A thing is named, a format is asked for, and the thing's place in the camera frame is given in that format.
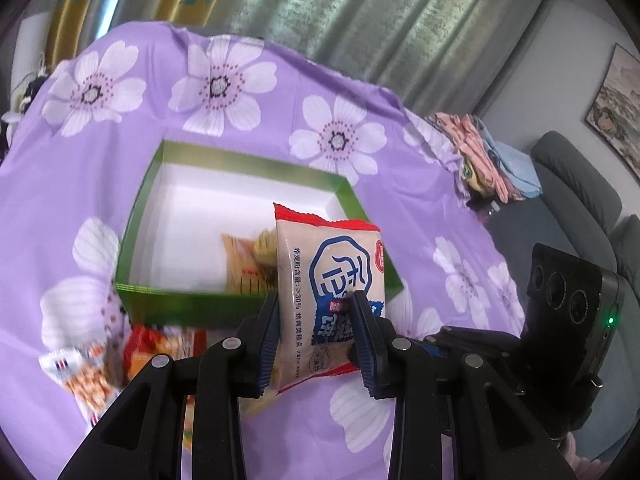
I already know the person's right forearm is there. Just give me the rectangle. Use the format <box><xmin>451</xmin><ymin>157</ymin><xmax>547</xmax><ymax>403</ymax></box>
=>
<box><xmin>559</xmin><ymin>432</ymin><xmax>637</xmax><ymax>473</ymax></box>

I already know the beige blue print snack packet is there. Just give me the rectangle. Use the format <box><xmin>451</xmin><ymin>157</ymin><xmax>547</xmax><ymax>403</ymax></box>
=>
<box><xmin>272</xmin><ymin>202</ymin><xmax>387</xmax><ymax>395</ymax></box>

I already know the purple floral cloth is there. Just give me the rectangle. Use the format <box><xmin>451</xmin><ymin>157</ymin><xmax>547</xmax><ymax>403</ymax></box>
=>
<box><xmin>0</xmin><ymin>20</ymin><xmax>526</xmax><ymax>480</ymax></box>

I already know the green cardboard box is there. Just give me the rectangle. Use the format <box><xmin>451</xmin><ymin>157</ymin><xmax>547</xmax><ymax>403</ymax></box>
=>
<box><xmin>114</xmin><ymin>140</ymin><xmax>405</xmax><ymax>331</ymax></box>

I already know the small white nut packet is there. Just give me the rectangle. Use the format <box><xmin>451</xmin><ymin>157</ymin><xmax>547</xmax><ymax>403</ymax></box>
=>
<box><xmin>39</xmin><ymin>347</ymin><xmax>123</xmax><ymax>423</ymax></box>

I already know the light blue folded cloth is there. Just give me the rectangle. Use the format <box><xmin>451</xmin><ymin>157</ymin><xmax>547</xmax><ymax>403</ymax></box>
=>
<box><xmin>480</xmin><ymin>130</ymin><xmax>544</xmax><ymax>202</ymax></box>

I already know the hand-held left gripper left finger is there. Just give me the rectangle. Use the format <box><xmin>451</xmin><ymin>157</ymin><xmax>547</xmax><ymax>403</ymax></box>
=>
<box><xmin>57</xmin><ymin>290</ymin><xmax>281</xmax><ymax>480</ymax></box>

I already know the framed wall picture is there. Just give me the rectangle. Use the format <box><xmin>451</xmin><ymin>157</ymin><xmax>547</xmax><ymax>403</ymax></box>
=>
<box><xmin>585</xmin><ymin>42</ymin><xmax>640</xmax><ymax>181</ymax></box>

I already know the grey sofa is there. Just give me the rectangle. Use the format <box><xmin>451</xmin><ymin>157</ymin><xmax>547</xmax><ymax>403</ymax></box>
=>
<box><xmin>480</xmin><ymin>130</ymin><xmax>640</xmax><ymax>466</ymax></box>

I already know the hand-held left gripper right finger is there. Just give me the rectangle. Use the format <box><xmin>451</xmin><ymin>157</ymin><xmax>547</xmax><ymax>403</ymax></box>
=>
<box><xmin>347</xmin><ymin>290</ymin><xmax>576</xmax><ymax>480</ymax></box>

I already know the large orange beige snack packet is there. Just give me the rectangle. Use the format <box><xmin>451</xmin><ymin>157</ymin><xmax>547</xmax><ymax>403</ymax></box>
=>
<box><xmin>221</xmin><ymin>232</ymin><xmax>276</xmax><ymax>295</ymax></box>

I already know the pink patterned folded cloth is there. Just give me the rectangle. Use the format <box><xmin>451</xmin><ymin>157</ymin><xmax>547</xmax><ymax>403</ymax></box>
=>
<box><xmin>427</xmin><ymin>112</ymin><xmax>512</xmax><ymax>206</ymax></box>

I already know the red snack packet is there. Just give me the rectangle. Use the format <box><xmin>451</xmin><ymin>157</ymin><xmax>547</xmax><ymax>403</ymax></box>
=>
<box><xmin>122</xmin><ymin>325</ymin><xmax>207</xmax><ymax>383</ymax></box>

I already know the grey green curtain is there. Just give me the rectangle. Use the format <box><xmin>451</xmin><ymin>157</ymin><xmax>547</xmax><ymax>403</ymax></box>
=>
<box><xmin>220</xmin><ymin>0</ymin><xmax>561</xmax><ymax>117</ymax></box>

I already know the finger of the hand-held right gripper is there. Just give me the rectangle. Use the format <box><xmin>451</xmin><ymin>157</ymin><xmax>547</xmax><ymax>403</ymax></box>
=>
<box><xmin>425</xmin><ymin>326</ymin><xmax>527</xmax><ymax>393</ymax></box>

